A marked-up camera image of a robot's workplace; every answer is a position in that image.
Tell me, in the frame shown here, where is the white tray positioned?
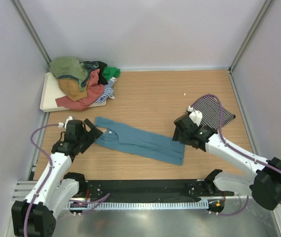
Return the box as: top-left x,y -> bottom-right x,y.
40,70 -> 106,112

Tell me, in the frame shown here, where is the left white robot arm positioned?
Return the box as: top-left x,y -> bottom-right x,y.
11,117 -> 103,237

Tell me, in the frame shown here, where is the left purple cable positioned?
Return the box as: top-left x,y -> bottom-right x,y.
23,122 -> 111,237

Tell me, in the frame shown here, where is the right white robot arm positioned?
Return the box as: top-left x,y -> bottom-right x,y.
173,115 -> 281,210

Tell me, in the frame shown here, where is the salmon pink tank top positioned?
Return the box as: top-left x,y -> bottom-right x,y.
55,69 -> 105,111

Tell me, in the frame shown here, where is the aluminium frame rail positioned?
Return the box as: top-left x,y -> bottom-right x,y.
11,178 -> 281,200

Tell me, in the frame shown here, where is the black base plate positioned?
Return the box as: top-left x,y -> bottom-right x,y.
86,179 -> 229,203

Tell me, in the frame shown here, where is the blue white striped tank top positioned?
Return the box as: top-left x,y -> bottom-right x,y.
94,77 -> 117,104

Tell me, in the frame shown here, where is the slotted cable duct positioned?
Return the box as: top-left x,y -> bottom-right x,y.
65,199 -> 209,212

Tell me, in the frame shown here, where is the black white striped tank top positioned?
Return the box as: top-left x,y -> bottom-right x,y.
191,94 -> 236,130

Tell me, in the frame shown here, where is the light blue tank top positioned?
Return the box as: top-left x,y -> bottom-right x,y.
95,117 -> 185,165

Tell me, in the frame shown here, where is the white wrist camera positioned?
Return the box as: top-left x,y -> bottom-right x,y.
186,106 -> 202,126
58,116 -> 74,129

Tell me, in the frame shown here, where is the mustard yellow tank top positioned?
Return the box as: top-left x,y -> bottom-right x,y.
58,78 -> 88,101

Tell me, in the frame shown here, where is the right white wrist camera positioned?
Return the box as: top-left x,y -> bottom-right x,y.
186,106 -> 202,126

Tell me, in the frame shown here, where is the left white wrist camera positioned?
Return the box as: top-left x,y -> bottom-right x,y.
58,116 -> 74,129

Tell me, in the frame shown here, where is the olive green tank top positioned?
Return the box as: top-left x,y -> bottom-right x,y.
48,57 -> 89,87

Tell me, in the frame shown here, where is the bright green tank top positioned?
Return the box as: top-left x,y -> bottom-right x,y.
102,67 -> 120,81

